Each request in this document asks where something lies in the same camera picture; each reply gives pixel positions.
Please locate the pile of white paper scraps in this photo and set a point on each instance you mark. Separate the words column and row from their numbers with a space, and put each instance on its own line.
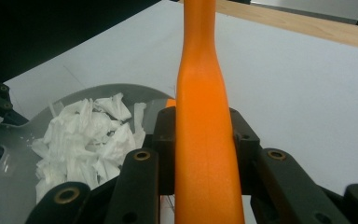
column 87, row 146

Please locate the grey dustpan with orange edge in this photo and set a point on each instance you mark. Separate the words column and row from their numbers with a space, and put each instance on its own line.
column 18, row 174

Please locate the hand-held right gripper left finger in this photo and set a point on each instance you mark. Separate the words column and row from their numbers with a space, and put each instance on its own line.
column 164, row 149

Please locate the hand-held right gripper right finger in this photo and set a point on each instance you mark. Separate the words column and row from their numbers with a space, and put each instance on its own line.
column 244, row 146

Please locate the wooden table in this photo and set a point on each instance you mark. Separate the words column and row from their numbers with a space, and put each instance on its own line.
column 292, row 23

